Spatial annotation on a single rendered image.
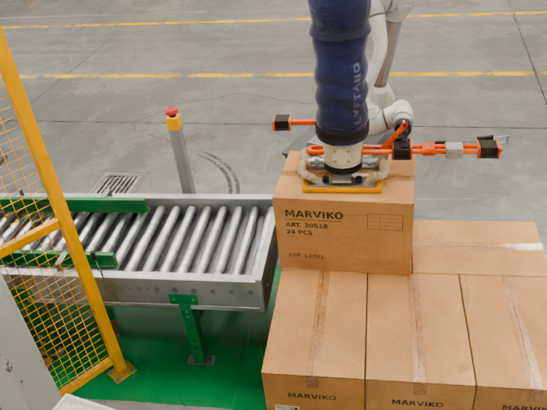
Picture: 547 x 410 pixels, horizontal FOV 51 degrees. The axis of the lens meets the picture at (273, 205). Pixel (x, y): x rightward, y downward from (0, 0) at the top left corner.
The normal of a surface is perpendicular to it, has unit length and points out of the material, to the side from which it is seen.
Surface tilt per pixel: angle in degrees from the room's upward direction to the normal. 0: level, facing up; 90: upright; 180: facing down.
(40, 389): 88
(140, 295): 90
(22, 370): 90
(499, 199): 0
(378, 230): 90
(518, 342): 0
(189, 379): 0
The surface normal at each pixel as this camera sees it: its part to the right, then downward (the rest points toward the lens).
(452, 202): -0.10, -0.81
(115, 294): -0.14, 0.58
